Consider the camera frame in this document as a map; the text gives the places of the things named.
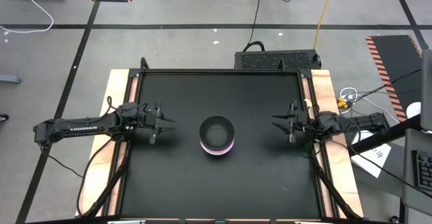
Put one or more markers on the black aluminium table frame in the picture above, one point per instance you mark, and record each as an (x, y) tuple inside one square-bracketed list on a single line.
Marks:
[(219, 71)]

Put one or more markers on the grey desk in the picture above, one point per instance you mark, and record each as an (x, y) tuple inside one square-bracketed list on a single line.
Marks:
[(416, 203)]

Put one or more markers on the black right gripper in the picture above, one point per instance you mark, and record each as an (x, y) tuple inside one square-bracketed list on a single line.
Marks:
[(314, 124)]

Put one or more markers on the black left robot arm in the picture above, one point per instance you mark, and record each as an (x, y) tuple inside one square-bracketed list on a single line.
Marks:
[(74, 129)]

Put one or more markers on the light wooden side board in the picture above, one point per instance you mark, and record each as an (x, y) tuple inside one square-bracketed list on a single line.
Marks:
[(116, 89), (322, 89)]

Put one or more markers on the yellow tape tag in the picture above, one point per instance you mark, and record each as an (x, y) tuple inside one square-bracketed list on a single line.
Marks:
[(307, 103)]

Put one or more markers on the black slanted beam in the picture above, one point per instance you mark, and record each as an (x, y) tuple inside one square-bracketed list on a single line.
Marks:
[(384, 136)]

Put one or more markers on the black keyboard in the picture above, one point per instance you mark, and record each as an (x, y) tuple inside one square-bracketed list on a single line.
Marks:
[(423, 171)]

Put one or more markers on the black bowl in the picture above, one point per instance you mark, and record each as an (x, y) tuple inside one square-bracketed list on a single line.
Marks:
[(216, 134)]

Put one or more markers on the white round object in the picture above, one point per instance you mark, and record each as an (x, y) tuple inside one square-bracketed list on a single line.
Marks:
[(413, 110)]

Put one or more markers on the yellow plug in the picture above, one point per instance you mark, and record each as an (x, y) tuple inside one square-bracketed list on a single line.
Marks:
[(342, 102)]

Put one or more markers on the black computer case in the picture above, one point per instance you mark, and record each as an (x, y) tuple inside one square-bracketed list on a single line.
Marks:
[(276, 60)]

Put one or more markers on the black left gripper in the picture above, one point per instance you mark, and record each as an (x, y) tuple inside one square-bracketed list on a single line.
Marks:
[(135, 119)]

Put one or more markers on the pink bowl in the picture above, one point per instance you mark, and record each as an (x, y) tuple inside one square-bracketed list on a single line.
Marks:
[(216, 151)]

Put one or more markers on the grey metal foot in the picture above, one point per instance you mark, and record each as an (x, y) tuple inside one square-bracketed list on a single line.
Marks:
[(10, 79)]

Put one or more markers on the white paper sheet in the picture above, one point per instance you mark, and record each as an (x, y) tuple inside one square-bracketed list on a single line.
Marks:
[(371, 156)]

